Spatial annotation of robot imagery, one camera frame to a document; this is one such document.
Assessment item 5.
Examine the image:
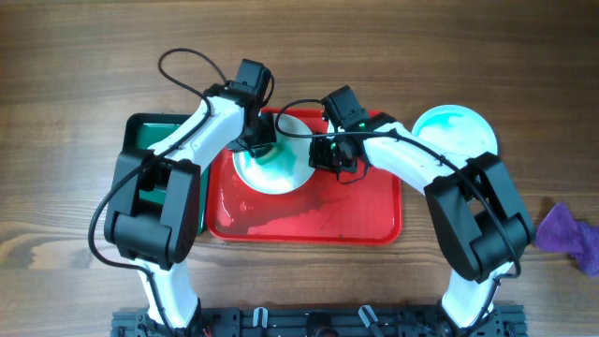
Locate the green sponge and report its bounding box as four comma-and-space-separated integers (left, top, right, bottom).
254, 143, 282, 165

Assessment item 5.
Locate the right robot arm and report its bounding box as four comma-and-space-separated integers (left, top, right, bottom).
311, 86, 535, 336

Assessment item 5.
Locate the red plastic tray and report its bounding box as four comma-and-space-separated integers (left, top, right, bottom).
205, 150, 402, 245

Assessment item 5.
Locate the dark green tray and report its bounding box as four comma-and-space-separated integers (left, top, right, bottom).
123, 113, 211, 235

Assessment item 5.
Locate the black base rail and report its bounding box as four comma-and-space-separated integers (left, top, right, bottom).
110, 305, 529, 337

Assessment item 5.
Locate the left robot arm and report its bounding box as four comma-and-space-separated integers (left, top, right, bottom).
88, 79, 270, 336

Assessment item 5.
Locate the light blue plate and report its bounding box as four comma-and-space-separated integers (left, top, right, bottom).
412, 105, 499, 157

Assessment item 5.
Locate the purple cloth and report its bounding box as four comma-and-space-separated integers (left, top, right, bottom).
534, 202, 598, 277

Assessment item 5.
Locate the white plate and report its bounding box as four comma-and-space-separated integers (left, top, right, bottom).
232, 129, 314, 195

